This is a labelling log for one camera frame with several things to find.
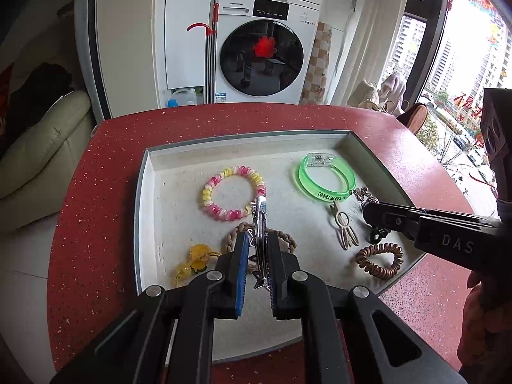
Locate metal mop poles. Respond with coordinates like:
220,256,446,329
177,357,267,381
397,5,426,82
204,3,220,105

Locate beige braided hair tie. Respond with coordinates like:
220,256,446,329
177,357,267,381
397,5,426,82
222,222,299,275

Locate black window frame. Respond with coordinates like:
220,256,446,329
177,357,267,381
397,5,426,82
400,0,454,107

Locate white curtain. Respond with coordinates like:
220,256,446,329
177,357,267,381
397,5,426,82
324,0,412,107

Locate beige hair clip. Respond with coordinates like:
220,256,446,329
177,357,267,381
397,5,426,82
329,202,360,252

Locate yellow hair tie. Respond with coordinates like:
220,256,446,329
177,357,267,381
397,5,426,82
173,244,222,288

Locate dark clothing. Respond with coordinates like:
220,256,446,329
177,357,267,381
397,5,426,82
0,63,75,156

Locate silver chain charm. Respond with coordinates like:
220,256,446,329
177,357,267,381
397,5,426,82
351,186,380,211

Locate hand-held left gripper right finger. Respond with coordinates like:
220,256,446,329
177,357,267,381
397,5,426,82
266,230,465,384

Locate brown wicker chair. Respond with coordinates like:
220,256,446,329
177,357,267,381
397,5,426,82
396,103,428,134

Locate cream sofa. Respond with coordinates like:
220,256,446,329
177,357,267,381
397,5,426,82
0,90,97,236

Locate clear plastic jug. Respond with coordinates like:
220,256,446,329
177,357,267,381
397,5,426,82
166,87,196,108

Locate silver star hair clip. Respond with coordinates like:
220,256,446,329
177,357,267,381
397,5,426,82
247,195,273,291

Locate pink yellow beaded bracelet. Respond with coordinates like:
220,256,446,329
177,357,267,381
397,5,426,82
201,165,268,222

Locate grey shallow tray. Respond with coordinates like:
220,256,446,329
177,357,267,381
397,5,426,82
134,129,430,363

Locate small black hair claw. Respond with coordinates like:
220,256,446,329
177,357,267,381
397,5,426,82
366,226,390,244

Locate white door panel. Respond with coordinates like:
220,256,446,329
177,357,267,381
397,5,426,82
74,0,169,123

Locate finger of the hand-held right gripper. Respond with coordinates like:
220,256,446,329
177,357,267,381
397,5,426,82
362,201,425,241

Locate white cabinet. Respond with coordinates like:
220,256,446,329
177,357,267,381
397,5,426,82
165,0,219,91

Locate beige cloth pile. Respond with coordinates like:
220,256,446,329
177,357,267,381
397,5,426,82
348,71,409,115

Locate brown spiral hair tie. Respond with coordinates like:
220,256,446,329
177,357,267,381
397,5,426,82
355,242,404,277

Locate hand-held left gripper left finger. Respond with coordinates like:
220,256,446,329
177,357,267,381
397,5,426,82
50,232,251,384

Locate green translucent bangle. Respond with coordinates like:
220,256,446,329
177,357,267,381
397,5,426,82
298,152,357,204

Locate white washing machine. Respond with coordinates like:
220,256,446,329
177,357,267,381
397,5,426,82
214,0,321,105

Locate person's right hand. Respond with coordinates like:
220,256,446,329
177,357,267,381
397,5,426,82
456,270,512,371

